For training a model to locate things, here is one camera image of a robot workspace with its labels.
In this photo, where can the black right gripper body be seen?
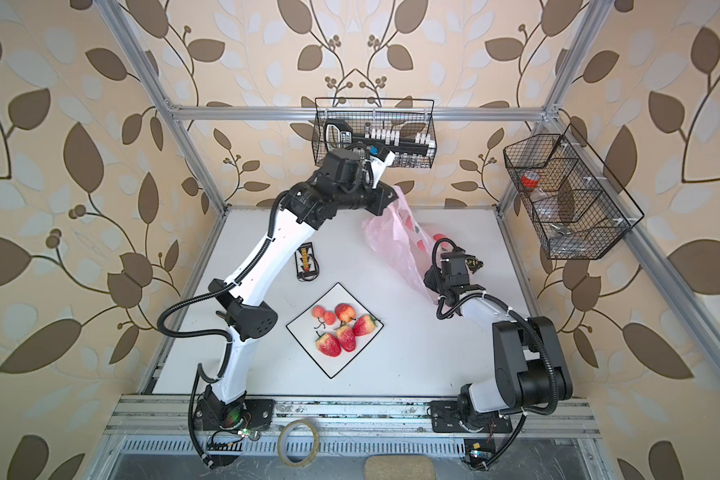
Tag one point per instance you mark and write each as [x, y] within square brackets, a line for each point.
[434, 280]

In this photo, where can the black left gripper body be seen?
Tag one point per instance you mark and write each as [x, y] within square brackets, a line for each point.
[373, 196]

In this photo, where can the pink plastic bag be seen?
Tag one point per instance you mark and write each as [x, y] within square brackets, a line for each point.
[398, 239]

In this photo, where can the red fake strawberry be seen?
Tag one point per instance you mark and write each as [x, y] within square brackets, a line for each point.
[346, 338]
[364, 325]

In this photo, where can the small fake apple brown stem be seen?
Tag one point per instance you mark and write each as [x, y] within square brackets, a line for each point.
[345, 313]

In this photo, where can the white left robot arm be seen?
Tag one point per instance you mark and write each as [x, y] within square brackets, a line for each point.
[345, 179]

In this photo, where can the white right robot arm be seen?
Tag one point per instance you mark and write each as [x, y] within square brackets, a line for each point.
[530, 372]

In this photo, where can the black yellow tape measure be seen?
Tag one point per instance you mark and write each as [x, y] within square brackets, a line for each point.
[474, 263]

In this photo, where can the white square board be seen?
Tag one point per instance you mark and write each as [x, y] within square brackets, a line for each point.
[335, 330]

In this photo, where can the brown pad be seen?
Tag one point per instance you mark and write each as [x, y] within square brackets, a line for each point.
[399, 467]

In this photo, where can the tape roll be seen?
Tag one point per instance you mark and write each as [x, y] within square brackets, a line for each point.
[298, 443]

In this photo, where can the black wire side basket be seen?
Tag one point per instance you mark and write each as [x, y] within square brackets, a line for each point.
[577, 206]

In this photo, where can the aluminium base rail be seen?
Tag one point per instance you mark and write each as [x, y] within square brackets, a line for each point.
[374, 416]

